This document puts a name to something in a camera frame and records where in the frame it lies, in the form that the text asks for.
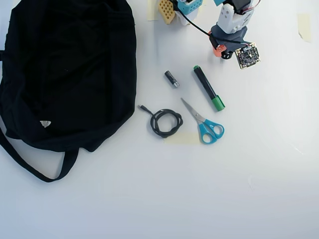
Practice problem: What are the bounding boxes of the blue-grey gripper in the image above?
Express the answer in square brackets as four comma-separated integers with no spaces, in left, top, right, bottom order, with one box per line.
[208,24,250,58]

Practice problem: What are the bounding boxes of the black fabric bag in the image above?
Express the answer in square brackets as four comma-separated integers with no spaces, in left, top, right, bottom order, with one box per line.
[0,0,138,183]

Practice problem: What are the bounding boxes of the black marker with green cap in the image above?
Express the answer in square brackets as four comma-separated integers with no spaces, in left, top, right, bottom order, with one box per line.
[193,65,226,113]

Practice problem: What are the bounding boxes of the black cylindrical battery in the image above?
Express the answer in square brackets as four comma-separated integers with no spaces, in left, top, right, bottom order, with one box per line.
[164,70,180,90]

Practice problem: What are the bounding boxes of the yellow perforated block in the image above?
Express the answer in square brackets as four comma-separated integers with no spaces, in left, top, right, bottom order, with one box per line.
[158,0,176,25]

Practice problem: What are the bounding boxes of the narrow beige masking tape strip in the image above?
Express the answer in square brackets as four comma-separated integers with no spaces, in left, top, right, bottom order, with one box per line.
[146,0,160,21]

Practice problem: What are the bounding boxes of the torn beige masking tape piece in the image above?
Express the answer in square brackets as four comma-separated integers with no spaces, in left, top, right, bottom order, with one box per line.
[297,13,313,43]

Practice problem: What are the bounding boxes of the wide beige masking tape strip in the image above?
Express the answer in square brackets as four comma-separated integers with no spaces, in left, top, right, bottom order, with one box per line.
[163,131,201,145]

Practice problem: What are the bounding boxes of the square camera circuit board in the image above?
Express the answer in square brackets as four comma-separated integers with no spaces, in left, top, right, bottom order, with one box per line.
[234,42,261,70]

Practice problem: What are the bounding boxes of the black robot camera cable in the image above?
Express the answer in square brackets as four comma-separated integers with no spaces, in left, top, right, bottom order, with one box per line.
[177,9,250,48]

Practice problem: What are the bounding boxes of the red servo wire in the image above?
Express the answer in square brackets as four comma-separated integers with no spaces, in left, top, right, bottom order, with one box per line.
[243,0,262,12]

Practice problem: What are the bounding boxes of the scissors with blue handles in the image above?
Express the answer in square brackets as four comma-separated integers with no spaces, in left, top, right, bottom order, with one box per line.
[180,97,225,144]

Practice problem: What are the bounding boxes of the coiled black usb cable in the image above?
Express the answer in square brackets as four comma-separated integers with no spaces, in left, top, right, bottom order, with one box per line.
[138,104,184,139]

